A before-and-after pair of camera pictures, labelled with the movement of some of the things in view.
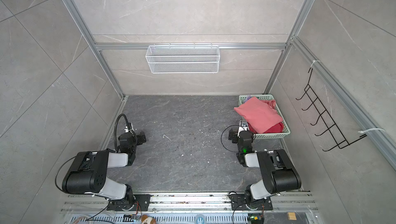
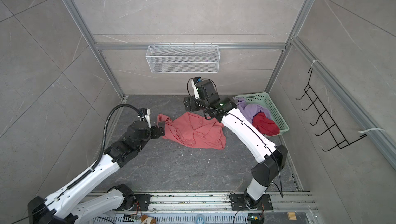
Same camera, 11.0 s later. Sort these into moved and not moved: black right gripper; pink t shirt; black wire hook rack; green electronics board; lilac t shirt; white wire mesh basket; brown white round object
Moved: black right gripper; lilac t shirt; pink t shirt
Not moved: black wire hook rack; green electronics board; brown white round object; white wire mesh basket
